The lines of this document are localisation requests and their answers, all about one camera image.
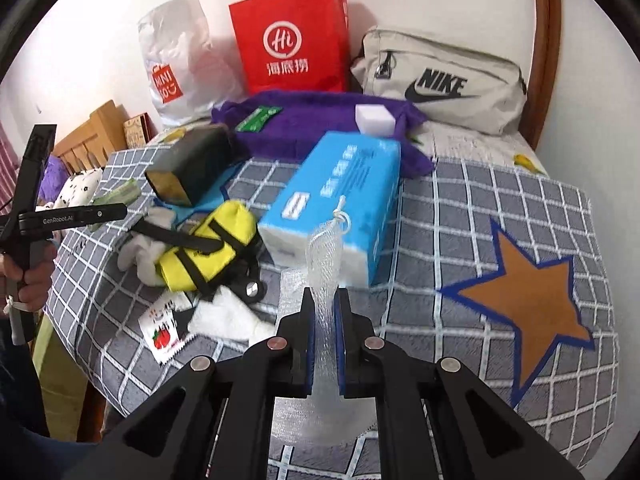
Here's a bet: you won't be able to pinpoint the white mesh net bag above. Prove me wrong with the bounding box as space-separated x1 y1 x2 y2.
271 197 375 448

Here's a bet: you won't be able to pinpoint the white tomato print packet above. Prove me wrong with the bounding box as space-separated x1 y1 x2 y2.
138 289 194 364

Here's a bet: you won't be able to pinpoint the green clear plastic packet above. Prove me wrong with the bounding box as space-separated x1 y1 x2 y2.
91 179 141 223

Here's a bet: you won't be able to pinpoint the white socks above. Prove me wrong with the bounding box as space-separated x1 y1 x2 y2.
117 207 176 287

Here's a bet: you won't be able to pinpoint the yellow Adidas pouch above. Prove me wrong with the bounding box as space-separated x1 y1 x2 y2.
157 200 266 304

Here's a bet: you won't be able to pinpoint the green wet wipe packet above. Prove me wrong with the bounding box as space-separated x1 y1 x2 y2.
235 106 282 132

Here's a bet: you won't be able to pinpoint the white sponge block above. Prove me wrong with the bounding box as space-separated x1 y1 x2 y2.
355 104 396 136

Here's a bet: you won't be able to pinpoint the person's left hand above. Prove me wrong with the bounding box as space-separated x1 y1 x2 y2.
0 242 58 316

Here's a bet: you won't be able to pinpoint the purple plush toy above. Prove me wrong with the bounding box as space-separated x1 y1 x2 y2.
39 155 70 203

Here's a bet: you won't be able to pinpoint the white spotted pillow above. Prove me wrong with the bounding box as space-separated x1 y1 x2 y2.
38 168 103 209

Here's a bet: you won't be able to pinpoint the wooden headboard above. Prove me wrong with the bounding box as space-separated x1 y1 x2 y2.
52 100 128 174

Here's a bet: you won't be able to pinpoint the brown patterned box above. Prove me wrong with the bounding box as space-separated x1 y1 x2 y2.
122 113 156 150

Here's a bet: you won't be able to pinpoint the grey checked bed sheet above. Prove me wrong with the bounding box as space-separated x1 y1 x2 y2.
49 159 618 478

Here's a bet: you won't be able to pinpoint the black rectangular tin box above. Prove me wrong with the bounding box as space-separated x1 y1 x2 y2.
144 124 236 207

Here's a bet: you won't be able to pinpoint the white Miniso plastic bag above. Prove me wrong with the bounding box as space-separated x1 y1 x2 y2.
138 0 243 127

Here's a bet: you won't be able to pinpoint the blue tissue pack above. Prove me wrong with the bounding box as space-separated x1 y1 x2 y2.
258 131 401 288

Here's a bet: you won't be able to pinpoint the purple towel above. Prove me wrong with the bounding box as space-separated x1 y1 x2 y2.
212 90 435 179

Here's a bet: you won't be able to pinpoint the beige Nike waist bag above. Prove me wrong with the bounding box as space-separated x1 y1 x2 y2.
352 26 526 136

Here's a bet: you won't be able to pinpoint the red paper shopping bag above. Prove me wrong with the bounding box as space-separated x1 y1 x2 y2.
229 0 350 94

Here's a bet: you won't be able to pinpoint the brown wooden door frame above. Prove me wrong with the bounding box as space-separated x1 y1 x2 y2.
520 0 562 150

